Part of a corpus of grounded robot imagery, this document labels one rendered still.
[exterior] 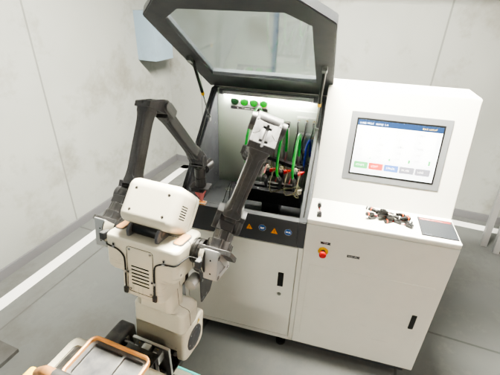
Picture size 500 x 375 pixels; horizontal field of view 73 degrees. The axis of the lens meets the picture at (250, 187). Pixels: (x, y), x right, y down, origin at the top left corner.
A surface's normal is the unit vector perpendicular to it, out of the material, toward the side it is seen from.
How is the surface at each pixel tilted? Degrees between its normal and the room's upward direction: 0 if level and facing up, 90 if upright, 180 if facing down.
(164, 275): 82
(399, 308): 90
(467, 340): 0
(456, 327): 0
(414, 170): 76
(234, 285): 90
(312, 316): 90
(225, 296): 90
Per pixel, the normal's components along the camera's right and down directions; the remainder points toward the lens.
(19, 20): 0.93, 0.20
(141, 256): -0.36, 0.31
